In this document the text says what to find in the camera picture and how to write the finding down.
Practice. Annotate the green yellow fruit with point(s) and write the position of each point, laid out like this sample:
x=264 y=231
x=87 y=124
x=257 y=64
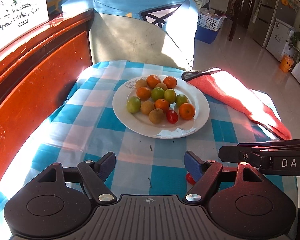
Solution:
x=170 y=95

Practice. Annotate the dark wooden chair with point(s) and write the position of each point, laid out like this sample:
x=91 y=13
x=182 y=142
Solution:
x=234 y=15

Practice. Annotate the silver refrigerator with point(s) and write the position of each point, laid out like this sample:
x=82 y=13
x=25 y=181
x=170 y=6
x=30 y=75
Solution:
x=266 y=12

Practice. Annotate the green fruit bottom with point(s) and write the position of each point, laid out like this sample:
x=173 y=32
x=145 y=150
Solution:
x=181 y=99

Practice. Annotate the white small fridge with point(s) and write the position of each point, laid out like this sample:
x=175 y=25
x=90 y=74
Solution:
x=278 y=44

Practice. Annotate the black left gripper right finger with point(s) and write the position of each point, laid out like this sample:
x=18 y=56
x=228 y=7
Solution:
x=238 y=202

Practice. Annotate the blue storage box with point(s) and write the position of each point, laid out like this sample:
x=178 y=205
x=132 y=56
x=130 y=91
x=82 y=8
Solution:
x=205 y=35

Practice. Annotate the orange smiley bin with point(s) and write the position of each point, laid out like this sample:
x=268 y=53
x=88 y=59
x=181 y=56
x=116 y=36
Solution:
x=286 y=63

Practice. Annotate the small orange tangerine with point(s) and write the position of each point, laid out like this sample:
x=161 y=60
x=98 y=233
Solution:
x=170 y=82

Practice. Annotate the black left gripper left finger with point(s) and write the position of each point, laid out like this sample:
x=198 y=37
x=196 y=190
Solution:
x=60 y=199

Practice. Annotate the green round fruit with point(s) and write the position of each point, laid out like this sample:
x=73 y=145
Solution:
x=157 y=93

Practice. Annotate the brown round fruit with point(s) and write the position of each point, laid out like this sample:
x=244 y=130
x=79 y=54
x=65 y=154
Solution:
x=161 y=85
x=141 y=83
x=147 y=107
x=156 y=116

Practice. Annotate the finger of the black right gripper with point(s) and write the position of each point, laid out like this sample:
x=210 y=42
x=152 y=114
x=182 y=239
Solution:
x=280 y=145
x=238 y=154

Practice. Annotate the coral red towel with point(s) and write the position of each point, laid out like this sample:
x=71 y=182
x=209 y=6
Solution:
x=222 y=86

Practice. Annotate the white floral plate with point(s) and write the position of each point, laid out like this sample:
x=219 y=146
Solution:
x=141 y=124

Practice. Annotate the red cherry tomato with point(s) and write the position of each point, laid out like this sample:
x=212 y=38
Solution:
x=172 y=116
x=189 y=179

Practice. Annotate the white plastic basket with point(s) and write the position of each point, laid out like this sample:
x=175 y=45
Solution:
x=212 y=23

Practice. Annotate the green jujube fruit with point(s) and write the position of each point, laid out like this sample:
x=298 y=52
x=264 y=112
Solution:
x=133 y=105

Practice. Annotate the large orange tangerine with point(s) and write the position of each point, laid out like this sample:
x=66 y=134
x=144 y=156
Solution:
x=187 y=111

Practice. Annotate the blue grey shark cushion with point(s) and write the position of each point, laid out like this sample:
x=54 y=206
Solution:
x=157 y=32

